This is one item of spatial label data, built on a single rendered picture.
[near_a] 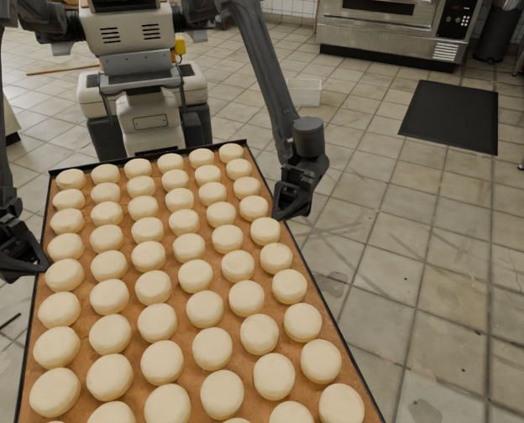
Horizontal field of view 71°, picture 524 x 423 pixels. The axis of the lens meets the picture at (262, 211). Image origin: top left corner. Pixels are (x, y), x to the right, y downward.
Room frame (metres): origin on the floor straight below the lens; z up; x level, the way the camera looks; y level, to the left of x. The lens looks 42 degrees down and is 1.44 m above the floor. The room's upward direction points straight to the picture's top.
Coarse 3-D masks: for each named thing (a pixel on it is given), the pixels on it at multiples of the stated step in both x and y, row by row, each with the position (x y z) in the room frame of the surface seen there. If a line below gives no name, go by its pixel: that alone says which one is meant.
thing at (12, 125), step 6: (6, 102) 2.43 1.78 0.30; (6, 108) 2.41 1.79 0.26; (6, 114) 2.40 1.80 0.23; (12, 114) 2.43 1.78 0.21; (6, 120) 2.38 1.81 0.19; (12, 120) 2.41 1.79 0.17; (6, 126) 2.37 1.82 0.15; (12, 126) 2.40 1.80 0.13; (18, 126) 2.44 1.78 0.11; (6, 132) 2.35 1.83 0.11; (12, 132) 2.38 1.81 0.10; (6, 138) 2.36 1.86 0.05; (12, 138) 2.39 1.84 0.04; (18, 138) 2.43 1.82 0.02; (6, 144) 2.34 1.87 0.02
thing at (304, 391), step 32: (160, 192) 0.54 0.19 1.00; (192, 192) 0.54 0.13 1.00; (128, 224) 0.46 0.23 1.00; (96, 256) 0.39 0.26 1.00; (128, 256) 0.39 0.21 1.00; (256, 256) 0.39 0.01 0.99; (128, 288) 0.33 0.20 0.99; (224, 288) 0.33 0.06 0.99; (96, 320) 0.28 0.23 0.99; (128, 320) 0.28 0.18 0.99; (224, 320) 0.28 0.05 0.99; (32, 352) 0.23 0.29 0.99; (96, 352) 0.23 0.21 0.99; (128, 352) 0.23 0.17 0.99; (192, 352) 0.23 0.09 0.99; (288, 352) 0.24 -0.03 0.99; (32, 384) 0.19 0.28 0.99; (192, 384) 0.19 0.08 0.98; (320, 384) 0.20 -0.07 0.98; (352, 384) 0.20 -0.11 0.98; (32, 416) 0.16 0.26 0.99; (64, 416) 0.16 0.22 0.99; (192, 416) 0.16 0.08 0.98; (256, 416) 0.16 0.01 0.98
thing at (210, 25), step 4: (184, 16) 1.31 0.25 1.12; (184, 20) 1.32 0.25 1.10; (204, 20) 1.30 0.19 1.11; (208, 20) 1.34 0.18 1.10; (188, 24) 1.32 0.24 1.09; (192, 24) 1.30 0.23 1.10; (196, 24) 1.30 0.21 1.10; (200, 24) 1.30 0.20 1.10; (204, 24) 1.33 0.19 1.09; (208, 24) 1.33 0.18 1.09; (212, 24) 1.35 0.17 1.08; (188, 28) 1.31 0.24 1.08; (192, 28) 1.31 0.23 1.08; (196, 28) 1.32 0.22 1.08; (200, 28) 1.32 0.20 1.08; (204, 28) 1.33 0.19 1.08; (208, 28) 1.33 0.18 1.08; (212, 28) 1.34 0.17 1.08
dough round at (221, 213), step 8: (208, 208) 0.48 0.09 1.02; (216, 208) 0.48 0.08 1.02; (224, 208) 0.48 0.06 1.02; (232, 208) 0.48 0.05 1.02; (208, 216) 0.46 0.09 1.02; (216, 216) 0.46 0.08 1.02; (224, 216) 0.46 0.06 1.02; (232, 216) 0.46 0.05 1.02; (216, 224) 0.45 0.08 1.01; (224, 224) 0.45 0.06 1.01; (232, 224) 0.46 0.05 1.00
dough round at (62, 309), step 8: (56, 296) 0.30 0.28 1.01; (64, 296) 0.30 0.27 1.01; (72, 296) 0.30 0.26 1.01; (48, 304) 0.29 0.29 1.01; (56, 304) 0.29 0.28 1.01; (64, 304) 0.29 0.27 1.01; (72, 304) 0.29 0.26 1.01; (80, 304) 0.30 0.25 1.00; (40, 312) 0.28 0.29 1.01; (48, 312) 0.28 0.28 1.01; (56, 312) 0.28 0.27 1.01; (64, 312) 0.28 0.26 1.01; (72, 312) 0.28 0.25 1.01; (80, 312) 0.29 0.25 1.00; (40, 320) 0.27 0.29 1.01; (48, 320) 0.27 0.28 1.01; (56, 320) 0.27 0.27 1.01; (64, 320) 0.27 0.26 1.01; (72, 320) 0.27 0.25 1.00; (48, 328) 0.26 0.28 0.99
